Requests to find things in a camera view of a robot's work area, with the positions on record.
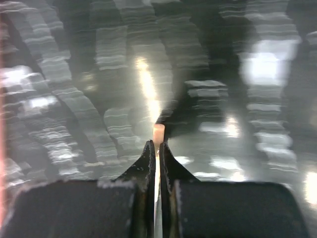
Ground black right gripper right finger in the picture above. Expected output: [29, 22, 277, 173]
[159, 143, 310, 238]

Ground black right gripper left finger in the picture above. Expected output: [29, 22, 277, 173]
[0, 140, 156, 238]

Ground wooden chopstick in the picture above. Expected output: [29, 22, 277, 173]
[136, 57, 165, 238]

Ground pink satin napkin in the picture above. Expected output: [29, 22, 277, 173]
[0, 19, 6, 202]

